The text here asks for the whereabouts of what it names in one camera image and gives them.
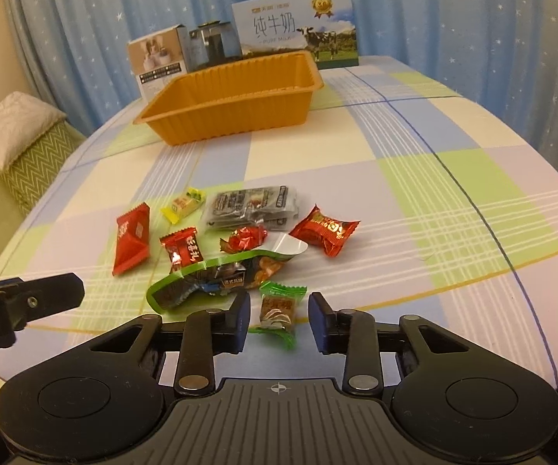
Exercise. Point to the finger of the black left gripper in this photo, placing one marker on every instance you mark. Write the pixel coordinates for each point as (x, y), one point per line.
(44, 297)

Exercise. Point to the plaid tablecloth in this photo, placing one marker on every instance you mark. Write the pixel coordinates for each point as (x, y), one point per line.
(458, 215)

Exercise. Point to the glass jar with black lid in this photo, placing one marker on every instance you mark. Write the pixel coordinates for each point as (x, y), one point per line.
(214, 43)

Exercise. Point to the large red snack packet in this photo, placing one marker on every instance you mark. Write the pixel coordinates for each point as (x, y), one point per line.
(320, 230)

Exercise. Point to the white product box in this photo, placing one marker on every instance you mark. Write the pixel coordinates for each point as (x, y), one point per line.
(156, 59)

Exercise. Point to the small shiny red candy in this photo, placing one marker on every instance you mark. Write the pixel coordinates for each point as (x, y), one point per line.
(243, 239)

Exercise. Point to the blue star curtain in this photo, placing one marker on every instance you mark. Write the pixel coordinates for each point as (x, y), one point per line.
(502, 54)

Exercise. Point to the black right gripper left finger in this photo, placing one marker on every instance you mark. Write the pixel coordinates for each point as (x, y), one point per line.
(205, 335)

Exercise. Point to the white cushion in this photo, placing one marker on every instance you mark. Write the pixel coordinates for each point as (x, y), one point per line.
(23, 120)

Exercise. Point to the red triangular snack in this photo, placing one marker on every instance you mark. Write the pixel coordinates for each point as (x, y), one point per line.
(132, 244)

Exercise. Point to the green brown candy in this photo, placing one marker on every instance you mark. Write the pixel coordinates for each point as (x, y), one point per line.
(278, 310)

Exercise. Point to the grey clear snack packet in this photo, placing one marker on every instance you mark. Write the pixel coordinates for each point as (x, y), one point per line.
(272, 207)

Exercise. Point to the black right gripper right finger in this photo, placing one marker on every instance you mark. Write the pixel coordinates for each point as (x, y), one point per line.
(350, 333)

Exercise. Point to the red candy white text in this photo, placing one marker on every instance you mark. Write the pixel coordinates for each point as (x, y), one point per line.
(182, 248)

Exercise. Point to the yellow wrapped candy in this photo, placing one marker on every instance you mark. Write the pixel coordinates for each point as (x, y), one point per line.
(183, 205)

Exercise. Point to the milk carton box with cow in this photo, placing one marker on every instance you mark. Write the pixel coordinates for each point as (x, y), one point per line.
(324, 28)

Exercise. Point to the long green snack bag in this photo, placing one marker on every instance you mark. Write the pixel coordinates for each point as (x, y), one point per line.
(226, 273)

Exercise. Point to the orange plastic tray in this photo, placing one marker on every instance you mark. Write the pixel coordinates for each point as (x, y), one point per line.
(240, 97)

